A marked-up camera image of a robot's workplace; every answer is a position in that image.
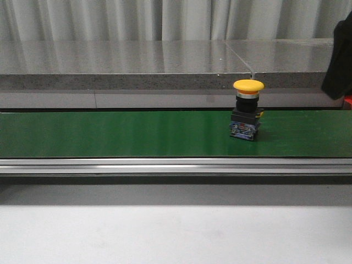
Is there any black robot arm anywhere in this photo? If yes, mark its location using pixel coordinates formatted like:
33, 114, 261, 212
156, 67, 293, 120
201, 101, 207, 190
321, 14, 351, 100

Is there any grey stone counter slab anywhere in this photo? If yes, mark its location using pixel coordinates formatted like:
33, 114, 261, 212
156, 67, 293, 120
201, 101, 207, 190
1, 39, 343, 109

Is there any yellow mushroom push button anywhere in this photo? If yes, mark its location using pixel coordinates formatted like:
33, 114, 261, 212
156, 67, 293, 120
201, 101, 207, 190
229, 79, 265, 141

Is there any green conveyor belt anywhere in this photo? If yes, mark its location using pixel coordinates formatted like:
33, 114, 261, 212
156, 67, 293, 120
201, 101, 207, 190
1, 110, 351, 158

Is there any red object at right edge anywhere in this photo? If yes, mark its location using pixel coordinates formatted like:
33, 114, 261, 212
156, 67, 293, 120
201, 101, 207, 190
343, 95, 352, 110

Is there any grey pleated curtain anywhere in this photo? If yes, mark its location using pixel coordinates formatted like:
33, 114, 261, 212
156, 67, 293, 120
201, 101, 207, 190
1, 1, 351, 41

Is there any aluminium conveyor side rail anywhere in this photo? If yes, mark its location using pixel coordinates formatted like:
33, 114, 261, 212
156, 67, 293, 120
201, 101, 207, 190
1, 157, 351, 177

